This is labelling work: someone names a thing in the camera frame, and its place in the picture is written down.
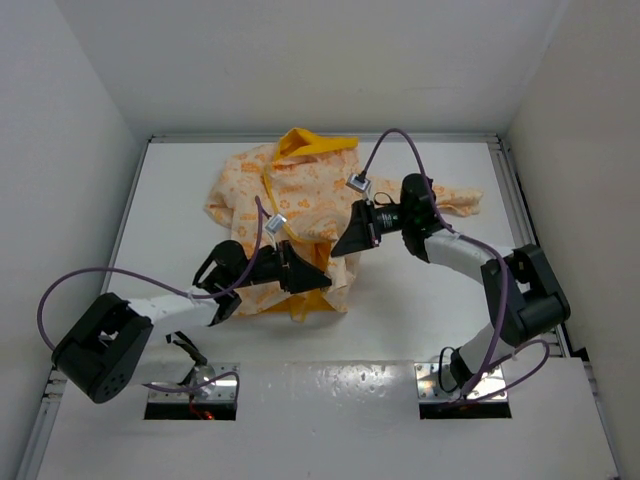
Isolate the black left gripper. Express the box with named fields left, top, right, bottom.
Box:
left=230, top=238, right=331, bottom=293

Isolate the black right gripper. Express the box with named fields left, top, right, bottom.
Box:
left=331, top=200, right=413, bottom=257

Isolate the orange patterned yellow-lined jacket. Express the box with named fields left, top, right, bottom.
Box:
left=203, top=127, right=485, bottom=324

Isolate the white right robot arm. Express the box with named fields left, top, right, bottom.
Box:
left=331, top=173, right=571, bottom=396

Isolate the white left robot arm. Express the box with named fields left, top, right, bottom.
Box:
left=51, top=240, right=332, bottom=404

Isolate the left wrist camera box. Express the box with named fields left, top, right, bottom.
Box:
left=264, top=214, right=287, bottom=235

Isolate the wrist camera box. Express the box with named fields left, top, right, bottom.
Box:
left=264, top=214, right=287, bottom=235
left=346, top=173, right=371, bottom=195

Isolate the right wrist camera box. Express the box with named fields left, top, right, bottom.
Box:
left=346, top=173, right=371, bottom=195

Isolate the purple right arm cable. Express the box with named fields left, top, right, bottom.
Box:
left=360, top=128, right=550, bottom=404

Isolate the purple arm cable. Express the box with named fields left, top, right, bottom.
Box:
left=360, top=128, right=550, bottom=404
left=38, top=195, right=242, bottom=401

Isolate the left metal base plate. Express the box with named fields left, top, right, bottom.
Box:
left=147, top=363, right=241, bottom=407

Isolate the metal base plate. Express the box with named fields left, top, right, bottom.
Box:
left=414, top=362, right=508, bottom=406
left=147, top=363, right=241, bottom=407

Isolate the aluminium frame rail right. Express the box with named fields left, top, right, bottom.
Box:
left=487, top=134, right=621, bottom=479

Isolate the aluminium frame rail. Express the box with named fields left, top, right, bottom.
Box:
left=487, top=134, right=621, bottom=479
left=147, top=131, right=501, bottom=145

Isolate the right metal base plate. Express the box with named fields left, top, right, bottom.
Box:
left=414, top=362, right=508, bottom=406

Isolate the aluminium frame rail back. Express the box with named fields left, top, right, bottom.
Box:
left=147, top=131, right=501, bottom=145

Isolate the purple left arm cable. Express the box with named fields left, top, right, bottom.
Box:
left=38, top=195, right=242, bottom=401

